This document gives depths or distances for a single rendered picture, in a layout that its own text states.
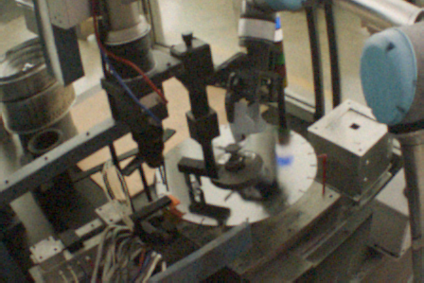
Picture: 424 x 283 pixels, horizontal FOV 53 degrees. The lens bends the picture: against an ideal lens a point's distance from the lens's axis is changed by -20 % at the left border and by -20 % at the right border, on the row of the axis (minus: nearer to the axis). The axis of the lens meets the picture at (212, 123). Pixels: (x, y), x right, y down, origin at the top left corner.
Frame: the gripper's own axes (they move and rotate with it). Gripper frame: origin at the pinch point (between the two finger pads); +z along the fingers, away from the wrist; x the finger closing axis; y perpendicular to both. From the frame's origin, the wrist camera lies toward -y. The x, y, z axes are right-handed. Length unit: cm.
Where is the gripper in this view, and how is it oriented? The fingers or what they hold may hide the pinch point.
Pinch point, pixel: (238, 141)
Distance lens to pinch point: 104.8
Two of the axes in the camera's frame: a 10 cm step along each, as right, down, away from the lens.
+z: -1.1, 9.9, 0.7
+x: 7.4, 0.4, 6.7
